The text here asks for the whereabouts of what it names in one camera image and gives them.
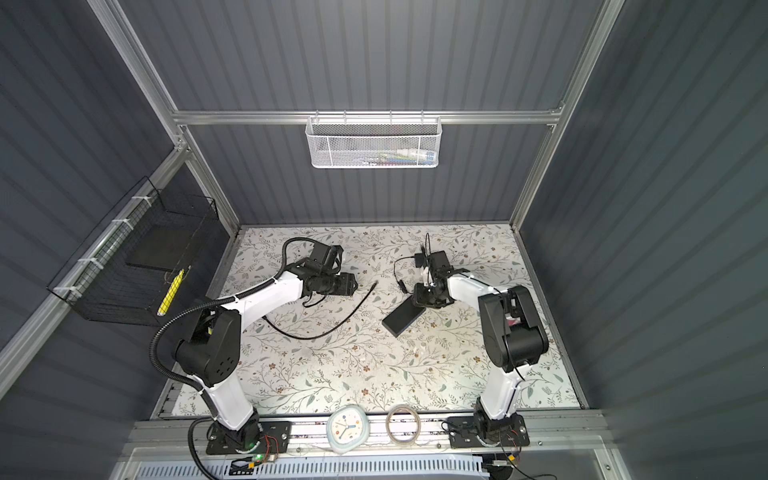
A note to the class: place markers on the black power adapter with cord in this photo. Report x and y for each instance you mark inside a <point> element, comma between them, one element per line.
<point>414,264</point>

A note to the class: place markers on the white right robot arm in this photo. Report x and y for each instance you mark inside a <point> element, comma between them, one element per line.
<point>513,334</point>

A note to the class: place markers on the white analog clock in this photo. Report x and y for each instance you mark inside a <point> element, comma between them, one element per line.
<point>347,429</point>

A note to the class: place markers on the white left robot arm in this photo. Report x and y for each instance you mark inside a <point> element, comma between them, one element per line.
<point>209,356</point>

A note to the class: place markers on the black wire wall basket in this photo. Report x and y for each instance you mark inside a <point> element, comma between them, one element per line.
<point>124,275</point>

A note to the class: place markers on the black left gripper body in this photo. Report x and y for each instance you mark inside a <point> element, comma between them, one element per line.
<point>337,284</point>

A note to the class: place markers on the white wire mesh basket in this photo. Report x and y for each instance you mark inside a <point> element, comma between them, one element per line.
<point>388,142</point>

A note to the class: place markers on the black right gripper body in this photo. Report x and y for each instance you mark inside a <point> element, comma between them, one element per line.
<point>426,296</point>

